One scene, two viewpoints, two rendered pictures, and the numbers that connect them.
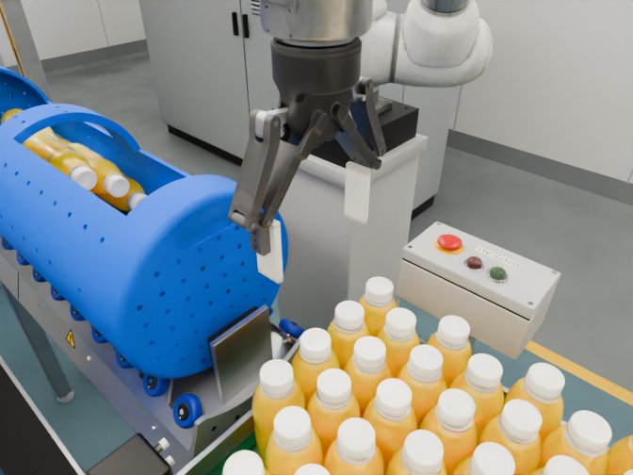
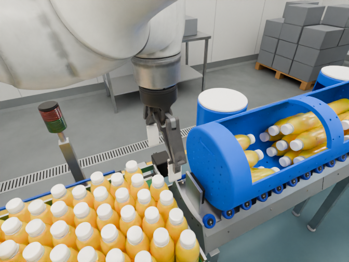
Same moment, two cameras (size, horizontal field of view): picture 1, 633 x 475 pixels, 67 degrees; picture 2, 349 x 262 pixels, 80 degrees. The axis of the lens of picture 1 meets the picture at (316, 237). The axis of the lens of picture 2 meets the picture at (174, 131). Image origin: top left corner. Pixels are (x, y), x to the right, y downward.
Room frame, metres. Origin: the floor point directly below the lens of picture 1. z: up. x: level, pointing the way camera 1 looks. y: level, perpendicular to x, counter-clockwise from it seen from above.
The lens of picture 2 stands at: (0.60, -0.33, 1.60)
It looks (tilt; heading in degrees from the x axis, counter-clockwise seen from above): 37 degrees down; 114
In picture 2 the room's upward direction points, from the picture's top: 1 degrees counter-clockwise
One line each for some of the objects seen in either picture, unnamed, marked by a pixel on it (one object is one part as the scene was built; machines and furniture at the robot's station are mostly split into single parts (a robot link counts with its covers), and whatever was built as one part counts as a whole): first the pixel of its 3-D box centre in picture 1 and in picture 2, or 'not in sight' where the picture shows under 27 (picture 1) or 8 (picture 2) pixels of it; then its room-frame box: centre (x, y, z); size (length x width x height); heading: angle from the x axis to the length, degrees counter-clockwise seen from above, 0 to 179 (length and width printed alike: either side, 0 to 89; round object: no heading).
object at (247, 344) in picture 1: (240, 352); (195, 192); (0.47, 0.11, 0.99); 0.10 x 0.02 x 0.12; 138
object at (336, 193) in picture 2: not in sight; (327, 205); (1.23, 0.84, 0.31); 0.06 x 0.06 x 0.63; 48
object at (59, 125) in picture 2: not in sight; (55, 122); (-0.05, 0.06, 1.18); 0.06 x 0.06 x 0.05
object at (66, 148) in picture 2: not in sight; (97, 218); (-0.05, 0.06, 0.55); 0.04 x 0.04 x 1.10; 48
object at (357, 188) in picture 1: (357, 193); (174, 169); (0.47, -0.05, 1.26); 0.03 x 0.01 x 0.07; 48
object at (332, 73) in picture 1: (316, 90); (159, 102); (0.42, 0.00, 1.39); 0.08 x 0.07 x 0.09; 138
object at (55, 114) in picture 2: not in sight; (51, 112); (-0.05, 0.06, 1.23); 0.06 x 0.06 x 0.04
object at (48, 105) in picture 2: not in sight; (56, 123); (-0.05, 0.06, 1.18); 0.06 x 0.06 x 0.16
